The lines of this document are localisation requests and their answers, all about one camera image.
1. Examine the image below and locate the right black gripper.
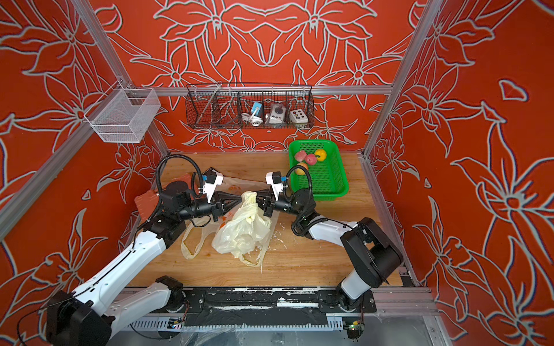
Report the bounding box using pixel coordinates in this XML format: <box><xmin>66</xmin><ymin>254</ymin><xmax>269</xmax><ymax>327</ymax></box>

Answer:
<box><xmin>248</xmin><ymin>190</ymin><xmax>305</xmax><ymax>223</ymax></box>

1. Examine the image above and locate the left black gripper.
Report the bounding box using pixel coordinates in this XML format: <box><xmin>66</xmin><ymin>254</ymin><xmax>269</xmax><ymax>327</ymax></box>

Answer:
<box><xmin>179</xmin><ymin>192</ymin><xmax>242</xmax><ymax>223</ymax></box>

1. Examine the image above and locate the yellow translucent plastic bag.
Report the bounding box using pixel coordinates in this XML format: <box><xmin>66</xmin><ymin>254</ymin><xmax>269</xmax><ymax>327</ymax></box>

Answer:
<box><xmin>180</xmin><ymin>191</ymin><xmax>278</xmax><ymax>267</ymax></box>

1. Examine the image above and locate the yellow-pink peach second row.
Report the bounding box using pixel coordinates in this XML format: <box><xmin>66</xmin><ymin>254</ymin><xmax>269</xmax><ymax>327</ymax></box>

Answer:
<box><xmin>294</xmin><ymin>162</ymin><xmax>309</xmax><ymax>176</ymax></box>

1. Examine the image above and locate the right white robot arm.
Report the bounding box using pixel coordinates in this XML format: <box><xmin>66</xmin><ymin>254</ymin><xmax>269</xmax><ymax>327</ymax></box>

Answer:
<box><xmin>256</xmin><ymin>188</ymin><xmax>403</xmax><ymax>312</ymax></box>

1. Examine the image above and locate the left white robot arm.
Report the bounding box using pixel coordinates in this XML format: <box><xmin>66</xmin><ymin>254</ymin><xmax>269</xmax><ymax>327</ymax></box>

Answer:
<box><xmin>46</xmin><ymin>181</ymin><xmax>242</xmax><ymax>345</ymax></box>

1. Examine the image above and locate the orange-print plastic bag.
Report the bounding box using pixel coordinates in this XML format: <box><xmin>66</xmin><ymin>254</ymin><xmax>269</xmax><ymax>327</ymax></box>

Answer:
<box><xmin>216</xmin><ymin>177</ymin><xmax>270</xmax><ymax>196</ymax></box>

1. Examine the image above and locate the pink peach top left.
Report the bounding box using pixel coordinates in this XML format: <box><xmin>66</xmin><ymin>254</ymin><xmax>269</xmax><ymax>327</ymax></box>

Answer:
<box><xmin>294</xmin><ymin>150</ymin><xmax>307</xmax><ymax>162</ymax></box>

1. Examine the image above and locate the pink peach second row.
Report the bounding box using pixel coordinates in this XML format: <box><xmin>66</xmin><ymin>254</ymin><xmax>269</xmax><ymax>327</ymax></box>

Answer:
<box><xmin>304</xmin><ymin>154</ymin><xmax>318</xmax><ymax>166</ymax></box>

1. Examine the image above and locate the yellow peach top right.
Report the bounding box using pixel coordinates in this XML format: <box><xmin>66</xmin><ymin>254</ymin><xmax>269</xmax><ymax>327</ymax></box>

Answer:
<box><xmin>314</xmin><ymin>149</ymin><xmax>327</xmax><ymax>161</ymax></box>

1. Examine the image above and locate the black drill bit card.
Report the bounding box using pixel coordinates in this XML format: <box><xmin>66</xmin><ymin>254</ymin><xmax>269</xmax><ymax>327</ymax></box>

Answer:
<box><xmin>203</xmin><ymin>167</ymin><xmax>218</xmax><ymax>176</ymax></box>

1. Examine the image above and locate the green plastic basket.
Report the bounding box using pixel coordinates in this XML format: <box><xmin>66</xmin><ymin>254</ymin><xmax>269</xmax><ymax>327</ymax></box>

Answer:
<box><xmin>289</xmin><ymin>139</ymin><xmax>349</xmax><ymax>201</ymax></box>

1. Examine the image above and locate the grey controller device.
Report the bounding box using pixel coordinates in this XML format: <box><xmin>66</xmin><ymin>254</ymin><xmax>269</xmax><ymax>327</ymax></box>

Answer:
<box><xmin>267</xmin><ymin>103</ymin><xmax>287</xmax><ymax>125</ymax></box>

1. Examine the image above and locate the white button box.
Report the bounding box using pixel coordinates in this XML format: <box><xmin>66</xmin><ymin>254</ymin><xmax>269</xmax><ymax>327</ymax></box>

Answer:
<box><xmin>289</xmin><ymin>109</ymin><xmax>309</xmax><ymax>125</ymax></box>

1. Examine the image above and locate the blue white small box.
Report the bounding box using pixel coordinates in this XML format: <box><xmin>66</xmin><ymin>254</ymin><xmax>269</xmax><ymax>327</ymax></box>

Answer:
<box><xmin>250</xmin><ymin>102</ymin><xmax>263</xmax><ymax>117</ymax></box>

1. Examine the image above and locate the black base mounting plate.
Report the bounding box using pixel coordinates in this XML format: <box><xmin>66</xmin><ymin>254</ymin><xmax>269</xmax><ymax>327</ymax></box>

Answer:
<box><xmin>146</xmin><ymin>287</ymin><xmax>377</xmax><ymax>332</ymax></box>

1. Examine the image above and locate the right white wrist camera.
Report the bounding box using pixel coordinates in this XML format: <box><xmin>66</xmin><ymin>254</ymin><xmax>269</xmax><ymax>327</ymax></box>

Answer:
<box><xmin>265</xmin><ymin>172</ymin><xmax>287</xmax><ymax>200</ymax></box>

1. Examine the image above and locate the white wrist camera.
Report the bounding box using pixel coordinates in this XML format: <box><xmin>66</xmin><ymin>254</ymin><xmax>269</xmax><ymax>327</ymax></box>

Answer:
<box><xmin>201</xmin><ymin>172</ymin><xmax>224</xmax><ymax>203</ymax></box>
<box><xmin>265</xmin><ymin>172</ymin><xmax>287</xmax><ymax>200</ymax></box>

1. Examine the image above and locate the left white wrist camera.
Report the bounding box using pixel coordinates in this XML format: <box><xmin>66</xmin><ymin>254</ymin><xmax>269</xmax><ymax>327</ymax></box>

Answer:
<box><xmin>201</xmin><ymin>172</ymin><xmax>224</xmax><ymax>203</ymax></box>

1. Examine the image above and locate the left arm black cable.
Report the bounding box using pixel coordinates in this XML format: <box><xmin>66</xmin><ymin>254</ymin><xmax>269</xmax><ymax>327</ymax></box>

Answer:
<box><xmin>154</xmin><ymin>153</ymin><xmax>204</xmax><ymax>204</ymax></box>

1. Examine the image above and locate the black wire wall basket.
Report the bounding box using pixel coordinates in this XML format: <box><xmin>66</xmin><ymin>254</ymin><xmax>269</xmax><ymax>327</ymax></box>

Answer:
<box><xmin>185</xmin><ymin>82</ymin><xmax>315</xmax><ymax>130</ymax></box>

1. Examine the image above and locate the clear acrylic wall box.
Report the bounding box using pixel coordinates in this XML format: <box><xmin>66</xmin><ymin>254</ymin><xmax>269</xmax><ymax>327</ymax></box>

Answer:
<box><xmin>86</xmin><ymin>89</ymin><xmax>161</xmax><ymax>144</ymax></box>

